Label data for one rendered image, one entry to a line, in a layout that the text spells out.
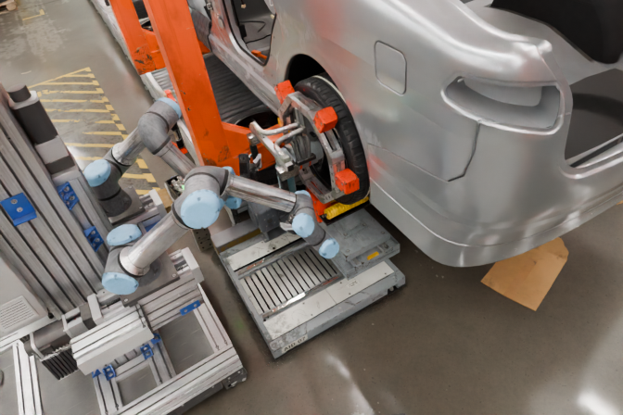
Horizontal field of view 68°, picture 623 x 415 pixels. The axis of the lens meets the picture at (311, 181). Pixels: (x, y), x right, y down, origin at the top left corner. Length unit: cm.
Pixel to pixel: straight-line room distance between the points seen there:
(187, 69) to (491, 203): 151
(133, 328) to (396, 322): 134
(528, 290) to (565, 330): 26
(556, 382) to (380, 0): 186
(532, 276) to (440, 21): 181
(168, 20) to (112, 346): 137
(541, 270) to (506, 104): 158
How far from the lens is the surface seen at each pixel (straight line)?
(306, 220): 158
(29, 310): 207
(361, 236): 266
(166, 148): 191
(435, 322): 259
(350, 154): 201
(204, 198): 144
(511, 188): 150
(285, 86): 231
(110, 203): 227
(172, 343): 249
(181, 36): 228
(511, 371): 251
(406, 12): 147
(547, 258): 297
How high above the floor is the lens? 216
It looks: 39 degrees down
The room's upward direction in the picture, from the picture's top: 9 degrees counter-clockwise
